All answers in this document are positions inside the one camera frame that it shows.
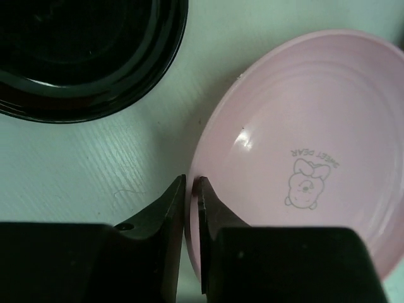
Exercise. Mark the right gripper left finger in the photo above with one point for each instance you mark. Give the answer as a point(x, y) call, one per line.
point(136, 260)

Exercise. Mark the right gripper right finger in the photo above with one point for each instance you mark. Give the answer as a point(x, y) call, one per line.
point(242, 263)

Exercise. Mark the pink round plate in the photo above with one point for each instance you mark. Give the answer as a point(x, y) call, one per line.
point(312, 135)

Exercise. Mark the black round plate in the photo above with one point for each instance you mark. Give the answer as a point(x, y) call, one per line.
point(75, 61)

